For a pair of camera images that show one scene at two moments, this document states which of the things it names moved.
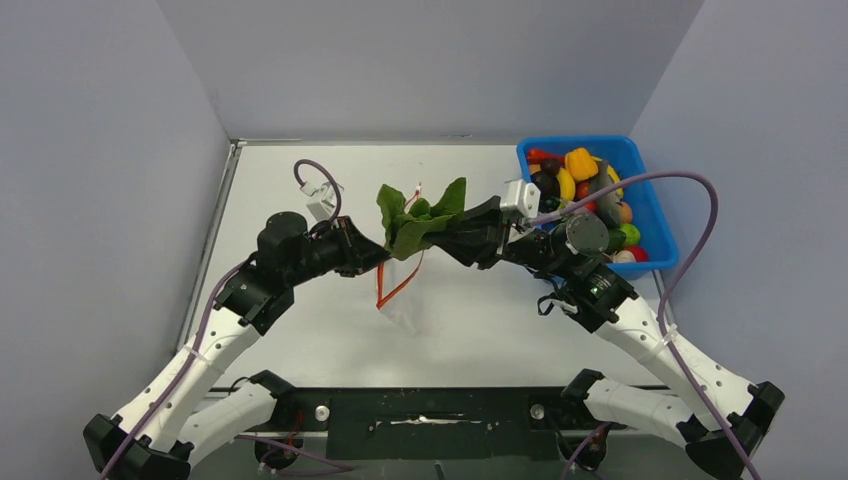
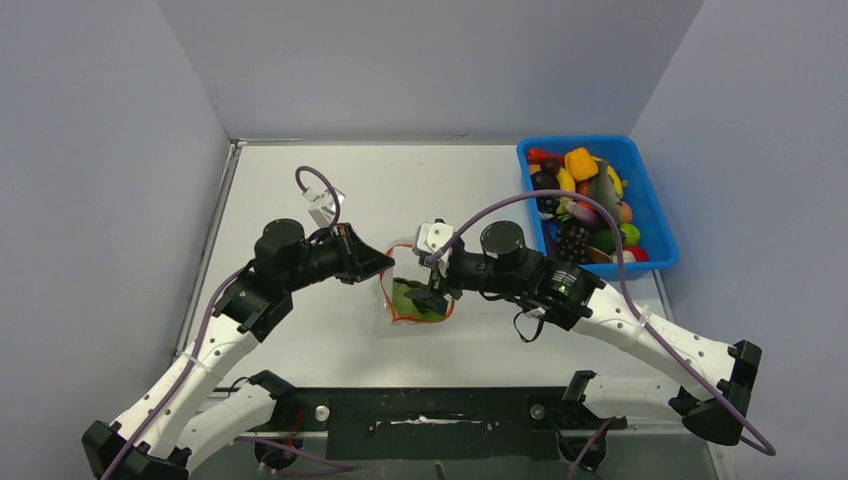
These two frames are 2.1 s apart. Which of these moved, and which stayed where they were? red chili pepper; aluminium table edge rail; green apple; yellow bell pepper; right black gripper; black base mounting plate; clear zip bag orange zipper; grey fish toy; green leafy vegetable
Moved: right black gripper; clear zip bag orange zipper; green leafy vegetable
Stayed: red chili pepper; grey fish toy; aluminium table edge rail; yellow bell pepper; black base mounting plate; green apple
